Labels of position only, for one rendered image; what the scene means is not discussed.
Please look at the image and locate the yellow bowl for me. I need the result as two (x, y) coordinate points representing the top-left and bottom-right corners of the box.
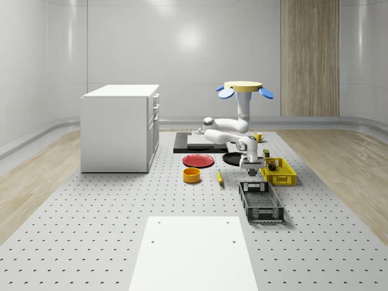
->
(182, 167), (201, 184)

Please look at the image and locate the red plate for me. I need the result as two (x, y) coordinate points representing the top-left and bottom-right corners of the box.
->
(182, 153), (215, 168)

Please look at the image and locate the white board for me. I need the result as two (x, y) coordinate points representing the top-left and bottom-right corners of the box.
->
(129, 216), (259, 291)

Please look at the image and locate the white cabinet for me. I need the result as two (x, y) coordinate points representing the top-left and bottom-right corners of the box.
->
(80, 84), (161, 174)

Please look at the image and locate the black plate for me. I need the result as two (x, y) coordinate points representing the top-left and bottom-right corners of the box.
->
(222, 152), (243, 167)

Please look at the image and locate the drone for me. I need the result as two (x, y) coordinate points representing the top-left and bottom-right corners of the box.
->
(215, 81), (275, 100)

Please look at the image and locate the yellow basket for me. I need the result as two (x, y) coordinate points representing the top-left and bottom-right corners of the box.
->
(259, 157), (297, 186)

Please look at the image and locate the dark grey basket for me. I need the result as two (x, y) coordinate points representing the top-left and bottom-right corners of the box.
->
(238, 181), (286, 224)

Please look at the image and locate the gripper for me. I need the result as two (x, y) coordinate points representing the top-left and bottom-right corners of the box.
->
(239, 153), (263, 177)

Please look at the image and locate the black stove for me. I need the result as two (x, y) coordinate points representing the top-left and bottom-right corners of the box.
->
(173, 128), (230, 154)

